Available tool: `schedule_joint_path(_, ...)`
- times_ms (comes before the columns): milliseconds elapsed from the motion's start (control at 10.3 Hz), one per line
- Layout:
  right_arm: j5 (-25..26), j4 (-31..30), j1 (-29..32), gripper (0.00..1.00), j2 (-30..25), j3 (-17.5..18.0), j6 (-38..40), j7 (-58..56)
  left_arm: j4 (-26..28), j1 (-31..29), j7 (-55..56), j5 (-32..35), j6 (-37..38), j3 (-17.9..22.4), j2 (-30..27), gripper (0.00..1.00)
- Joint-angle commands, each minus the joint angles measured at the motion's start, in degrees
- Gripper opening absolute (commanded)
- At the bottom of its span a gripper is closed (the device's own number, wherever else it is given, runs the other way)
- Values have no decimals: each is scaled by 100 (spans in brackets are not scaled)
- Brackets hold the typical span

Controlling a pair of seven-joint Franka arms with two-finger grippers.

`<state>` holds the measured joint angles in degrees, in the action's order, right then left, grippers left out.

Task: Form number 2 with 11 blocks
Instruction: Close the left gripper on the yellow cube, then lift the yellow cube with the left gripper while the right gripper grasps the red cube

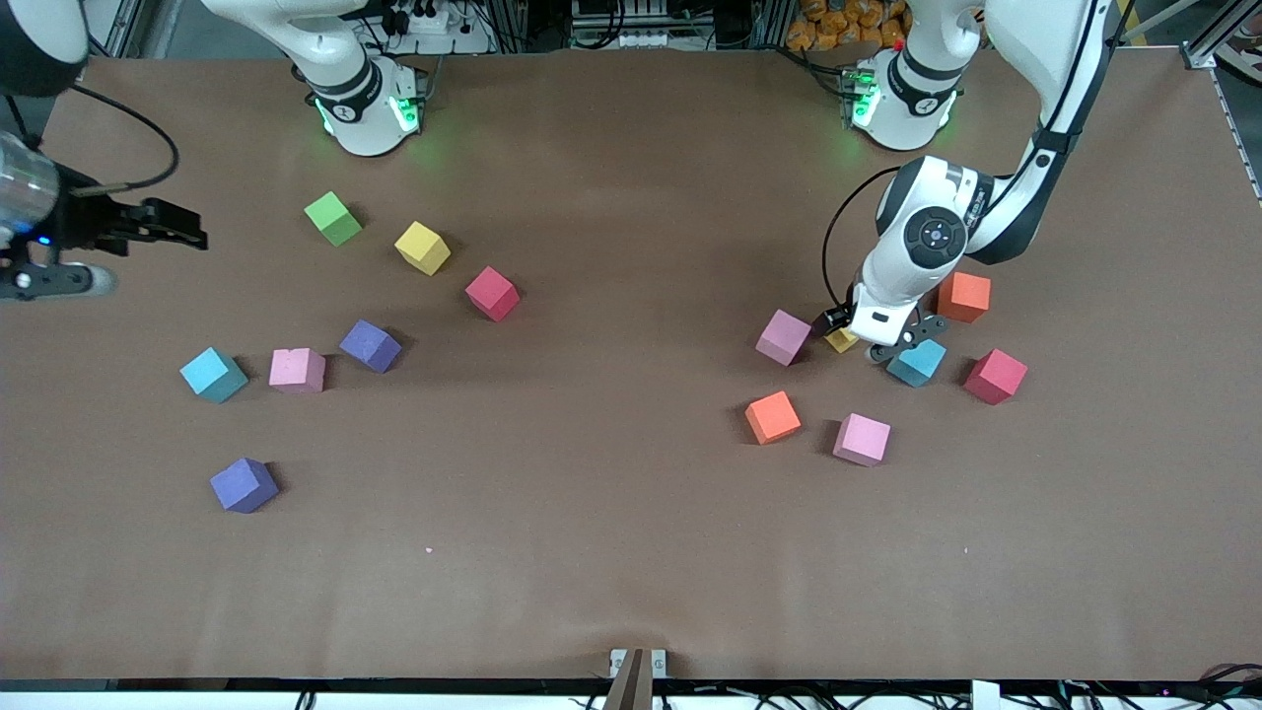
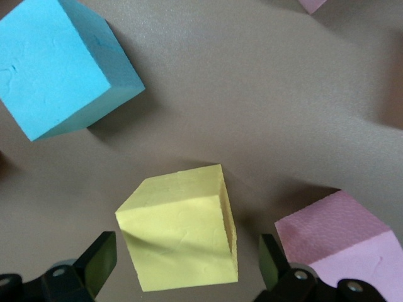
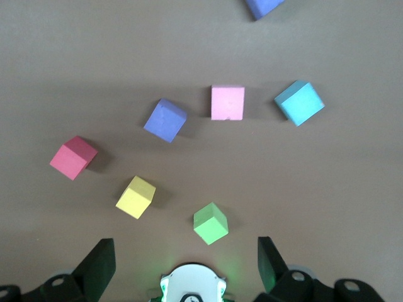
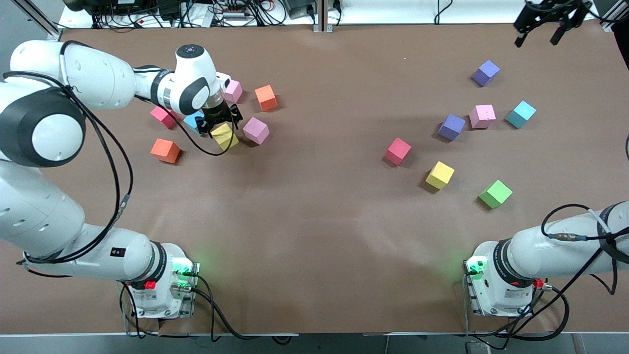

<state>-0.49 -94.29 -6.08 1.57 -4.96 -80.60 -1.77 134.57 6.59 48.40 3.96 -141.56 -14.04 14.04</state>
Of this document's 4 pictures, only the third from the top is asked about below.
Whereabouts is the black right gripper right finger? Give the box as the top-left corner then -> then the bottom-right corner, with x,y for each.
257,236 -> 383,302

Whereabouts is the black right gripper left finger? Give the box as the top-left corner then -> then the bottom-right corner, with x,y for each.
0,238 -> 117,302

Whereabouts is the red foam cube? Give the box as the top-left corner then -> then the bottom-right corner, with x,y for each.
49,135 -> 99,182

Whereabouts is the purple foam cube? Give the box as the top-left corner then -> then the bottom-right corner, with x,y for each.
244,0 -> 286,22
143,98 -> 188,145

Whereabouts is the green foam cube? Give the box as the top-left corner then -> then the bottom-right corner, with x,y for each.
192,201 -> 229,246

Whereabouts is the yellow foam cube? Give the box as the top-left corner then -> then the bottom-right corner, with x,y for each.
115,175 -> 157,220

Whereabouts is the cyan foam cube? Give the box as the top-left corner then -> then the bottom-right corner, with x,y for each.
273,79 -> 326,128

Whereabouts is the notched pink foam cube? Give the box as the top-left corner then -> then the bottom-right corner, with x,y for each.
210,84 -> 246,121

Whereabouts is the brown paper table cover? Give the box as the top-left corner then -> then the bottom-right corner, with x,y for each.
0,0 -> 403,302

